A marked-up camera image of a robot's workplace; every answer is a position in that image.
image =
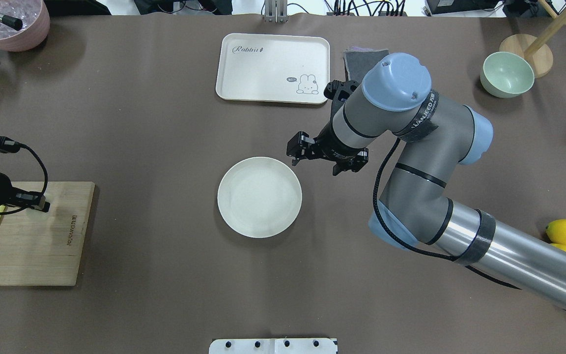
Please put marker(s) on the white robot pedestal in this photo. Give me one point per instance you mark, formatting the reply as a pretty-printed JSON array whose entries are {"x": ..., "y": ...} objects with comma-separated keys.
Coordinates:
[{"x": 274, "y": 346}]

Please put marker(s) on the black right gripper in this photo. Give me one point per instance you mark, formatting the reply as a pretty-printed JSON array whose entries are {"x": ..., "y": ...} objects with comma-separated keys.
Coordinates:
[{"x": 338, "y": 146}]

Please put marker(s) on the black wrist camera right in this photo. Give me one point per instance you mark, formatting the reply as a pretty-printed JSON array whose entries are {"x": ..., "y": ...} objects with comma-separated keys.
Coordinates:
[{"x": 339, "y": 92}]

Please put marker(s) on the grey folded cloth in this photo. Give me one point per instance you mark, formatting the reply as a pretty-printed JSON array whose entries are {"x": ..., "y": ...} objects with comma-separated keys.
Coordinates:
[{"x": 358, "y": 61}]

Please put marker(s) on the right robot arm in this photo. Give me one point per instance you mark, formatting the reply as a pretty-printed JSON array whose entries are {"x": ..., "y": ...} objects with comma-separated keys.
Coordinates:
[{"x": 455, "y": 184}]

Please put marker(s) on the pink bowl of ice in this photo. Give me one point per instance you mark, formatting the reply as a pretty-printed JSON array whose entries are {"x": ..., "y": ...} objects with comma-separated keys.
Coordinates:
[{"x": 24, "y": 24}]

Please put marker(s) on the cream round plate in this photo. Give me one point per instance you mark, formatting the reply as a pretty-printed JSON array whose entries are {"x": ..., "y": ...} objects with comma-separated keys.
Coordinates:
[{"x": 259, "y": 197}]

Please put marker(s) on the green ceramic bowl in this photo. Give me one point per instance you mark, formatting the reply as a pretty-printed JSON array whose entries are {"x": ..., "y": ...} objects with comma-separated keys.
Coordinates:
[{"x": 506, "y": 75}]

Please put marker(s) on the aluminium frame post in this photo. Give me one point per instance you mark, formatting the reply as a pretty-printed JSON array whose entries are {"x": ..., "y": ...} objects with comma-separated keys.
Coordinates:
[{"x": 275, "y": 11}]

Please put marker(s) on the cream rabbit tray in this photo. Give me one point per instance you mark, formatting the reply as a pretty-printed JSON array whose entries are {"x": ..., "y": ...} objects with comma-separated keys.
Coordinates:
[{"x": 275, "y": 68}]

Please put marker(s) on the bamboo cutting board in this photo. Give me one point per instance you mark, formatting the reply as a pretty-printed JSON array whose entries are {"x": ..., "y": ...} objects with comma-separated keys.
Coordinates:
[{"x": 45, "y": 249}]

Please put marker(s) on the wooden mug tree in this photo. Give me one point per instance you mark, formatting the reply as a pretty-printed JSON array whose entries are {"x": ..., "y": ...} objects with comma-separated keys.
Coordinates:
[{"x": 534, "y": 49}]

